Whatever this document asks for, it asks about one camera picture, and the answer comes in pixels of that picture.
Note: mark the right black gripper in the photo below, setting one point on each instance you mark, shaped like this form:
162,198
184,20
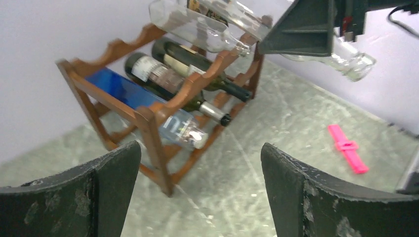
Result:
307,27

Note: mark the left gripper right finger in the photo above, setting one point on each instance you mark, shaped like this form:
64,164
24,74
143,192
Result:
307,202

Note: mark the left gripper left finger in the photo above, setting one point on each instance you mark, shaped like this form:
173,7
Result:
88,200

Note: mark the blue square glass bottle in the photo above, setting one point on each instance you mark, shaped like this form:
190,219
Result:
181,128

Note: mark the clear tall glass bottle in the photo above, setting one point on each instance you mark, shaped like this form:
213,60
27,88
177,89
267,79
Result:
174,17

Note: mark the dark green wine bottle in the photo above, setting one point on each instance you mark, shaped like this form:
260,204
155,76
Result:
185,62

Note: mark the labelled green wine bottle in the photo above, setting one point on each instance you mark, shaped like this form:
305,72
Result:
166,83

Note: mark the clear square liquor bottle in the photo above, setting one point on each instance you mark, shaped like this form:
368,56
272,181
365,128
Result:
233,12

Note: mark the pink plastic clip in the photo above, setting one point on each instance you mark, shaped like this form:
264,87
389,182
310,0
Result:
348,148

